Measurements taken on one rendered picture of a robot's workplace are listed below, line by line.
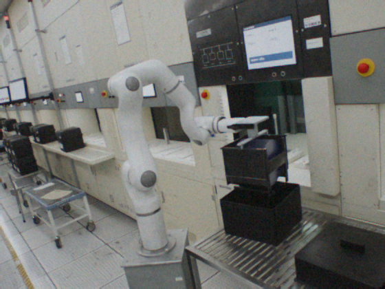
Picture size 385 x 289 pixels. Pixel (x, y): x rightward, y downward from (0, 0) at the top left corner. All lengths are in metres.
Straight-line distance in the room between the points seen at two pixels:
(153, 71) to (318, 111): 0.73
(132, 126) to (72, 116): 3.31
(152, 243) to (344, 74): 1.09
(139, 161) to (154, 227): 0.32
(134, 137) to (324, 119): 0.81
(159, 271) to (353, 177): 0.95
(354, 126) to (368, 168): 0.19
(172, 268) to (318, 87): 0.99
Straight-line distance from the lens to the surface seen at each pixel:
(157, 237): 1.49
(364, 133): 1.47
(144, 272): 1.51
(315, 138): 1.52
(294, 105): 2.66
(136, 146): 1.34
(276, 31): 1.60
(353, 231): 1.34
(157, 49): 2.32
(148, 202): 1.42
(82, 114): 4.67
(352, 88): 1.44
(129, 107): 1.31
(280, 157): 1.44
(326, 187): 1.58
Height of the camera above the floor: 1.55
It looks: 14 degrees down
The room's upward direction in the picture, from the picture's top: 10 degrees counter-clockwise
